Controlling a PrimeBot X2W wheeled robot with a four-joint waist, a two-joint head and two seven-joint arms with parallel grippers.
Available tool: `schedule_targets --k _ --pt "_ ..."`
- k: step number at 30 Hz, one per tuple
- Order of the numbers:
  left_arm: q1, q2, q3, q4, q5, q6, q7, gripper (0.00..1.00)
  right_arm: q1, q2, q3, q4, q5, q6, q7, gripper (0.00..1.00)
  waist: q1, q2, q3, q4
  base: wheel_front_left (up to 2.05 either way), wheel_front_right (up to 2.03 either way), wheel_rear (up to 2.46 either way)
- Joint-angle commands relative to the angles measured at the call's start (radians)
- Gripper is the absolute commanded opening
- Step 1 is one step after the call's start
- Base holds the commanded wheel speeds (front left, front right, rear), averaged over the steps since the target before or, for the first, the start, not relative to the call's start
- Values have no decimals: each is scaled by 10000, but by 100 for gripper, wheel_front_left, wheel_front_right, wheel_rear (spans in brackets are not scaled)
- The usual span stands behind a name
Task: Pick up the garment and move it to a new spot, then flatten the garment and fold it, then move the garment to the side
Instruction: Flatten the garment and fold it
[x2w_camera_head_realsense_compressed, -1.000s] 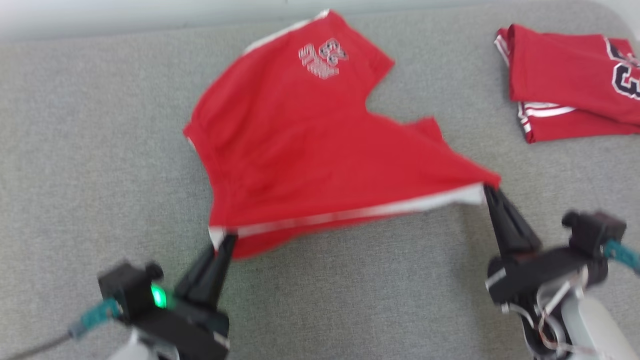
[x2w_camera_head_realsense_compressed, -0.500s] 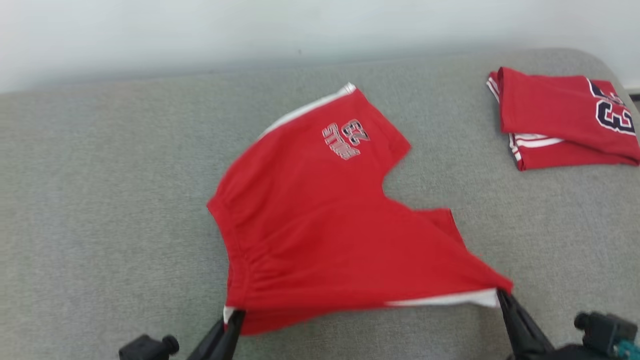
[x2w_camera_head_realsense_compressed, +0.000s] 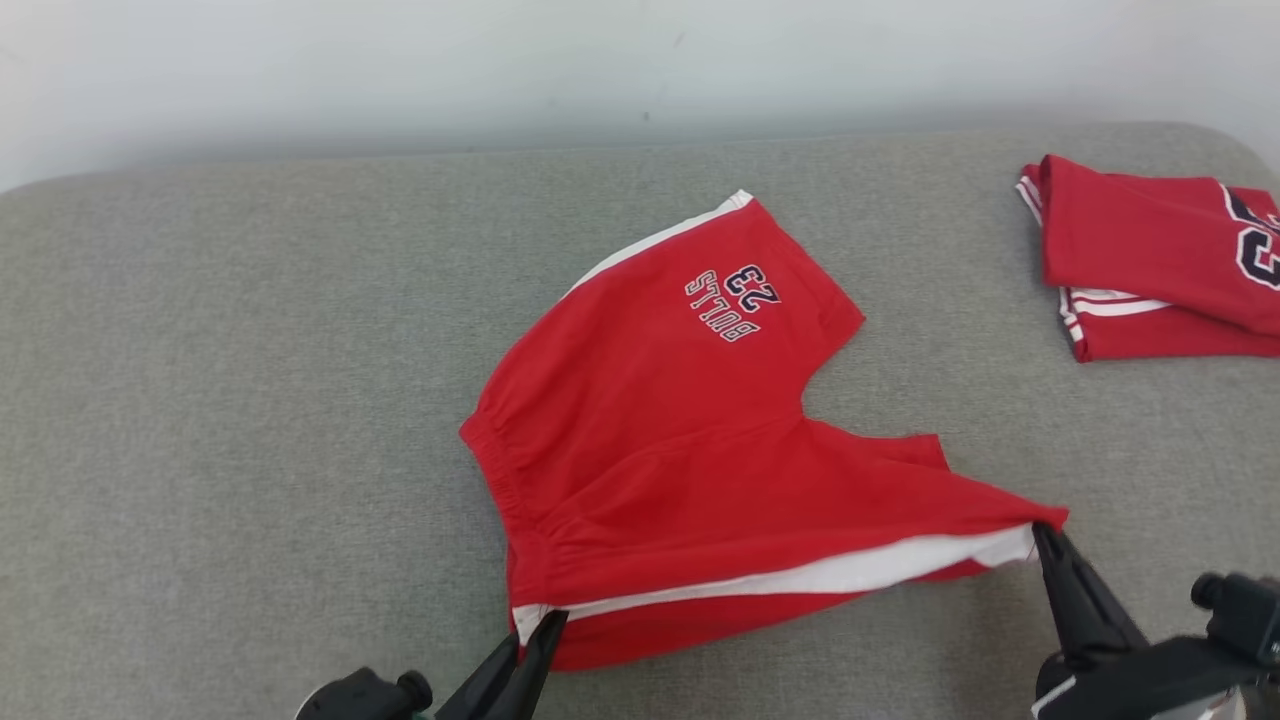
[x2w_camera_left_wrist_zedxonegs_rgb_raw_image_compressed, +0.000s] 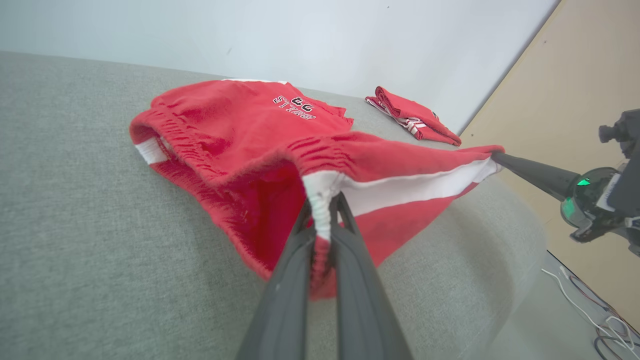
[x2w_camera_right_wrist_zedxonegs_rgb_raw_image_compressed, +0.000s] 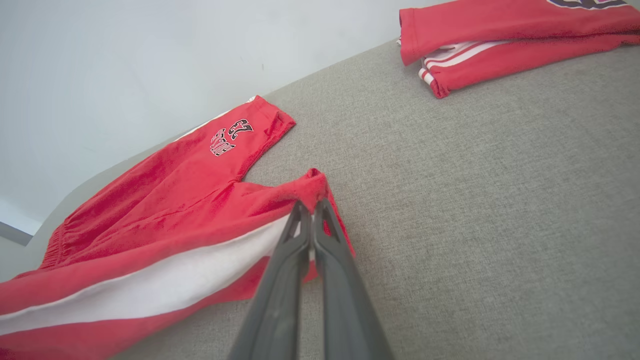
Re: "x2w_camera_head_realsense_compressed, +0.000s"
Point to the red basketball jersey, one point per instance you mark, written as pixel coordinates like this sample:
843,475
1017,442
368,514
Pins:
1150,260

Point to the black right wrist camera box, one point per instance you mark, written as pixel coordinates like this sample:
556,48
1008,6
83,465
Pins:
1240,615

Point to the red shorts with white stripes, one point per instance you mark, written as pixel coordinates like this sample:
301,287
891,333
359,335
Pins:
680,470

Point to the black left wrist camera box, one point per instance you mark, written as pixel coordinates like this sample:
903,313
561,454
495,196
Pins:
360,698

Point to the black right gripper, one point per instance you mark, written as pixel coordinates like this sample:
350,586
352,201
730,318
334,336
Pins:
1140,685

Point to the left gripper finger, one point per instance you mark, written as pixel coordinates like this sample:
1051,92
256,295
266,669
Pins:
535,665
480,695

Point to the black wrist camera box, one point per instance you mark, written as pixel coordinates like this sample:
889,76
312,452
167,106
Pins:
1240,615
360,698

